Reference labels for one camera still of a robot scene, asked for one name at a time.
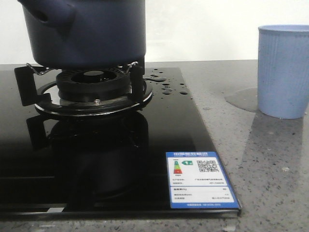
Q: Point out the black glass gas stove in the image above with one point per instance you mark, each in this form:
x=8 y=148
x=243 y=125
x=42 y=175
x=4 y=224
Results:
x=100 y=167

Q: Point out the dark blue cooking pot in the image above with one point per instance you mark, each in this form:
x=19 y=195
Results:
x=81 y=34

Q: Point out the light blue ribbed plastic cup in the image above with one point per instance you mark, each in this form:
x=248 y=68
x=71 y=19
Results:
x=283 y=70

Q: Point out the black gas burner head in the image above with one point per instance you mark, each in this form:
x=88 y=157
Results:
x=89 y=85

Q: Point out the blue white energy label sticker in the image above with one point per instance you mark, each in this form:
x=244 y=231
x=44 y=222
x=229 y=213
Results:
x=197 y=180

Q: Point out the black pot support grate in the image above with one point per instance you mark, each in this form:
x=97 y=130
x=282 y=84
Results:
x=46 y=99

